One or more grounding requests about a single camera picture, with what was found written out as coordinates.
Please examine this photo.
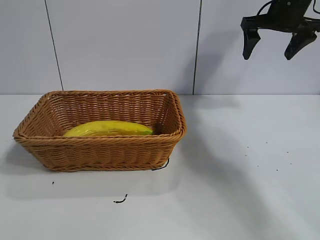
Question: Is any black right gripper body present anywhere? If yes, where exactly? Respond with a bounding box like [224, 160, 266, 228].
[240, 0, 318, 34]

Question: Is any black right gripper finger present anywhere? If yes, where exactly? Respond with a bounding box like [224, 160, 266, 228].
[241, 27, 262, 60]
[284, 31, 318, 61]

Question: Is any yellow banana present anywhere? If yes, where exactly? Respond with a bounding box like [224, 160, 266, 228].
[62, 120, 155, 138]

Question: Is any brown woven wicker basket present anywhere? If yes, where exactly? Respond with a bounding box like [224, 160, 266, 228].
[12, 88, 188, 173]

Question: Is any small black curled thread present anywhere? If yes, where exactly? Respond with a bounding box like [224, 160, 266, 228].
[113, 193, 129, 204]

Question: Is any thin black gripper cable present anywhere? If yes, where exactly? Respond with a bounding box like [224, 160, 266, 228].
[256, 0, 273, 17]

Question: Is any black wire under basket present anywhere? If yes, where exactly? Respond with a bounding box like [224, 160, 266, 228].
[151, 157, 171, 172]

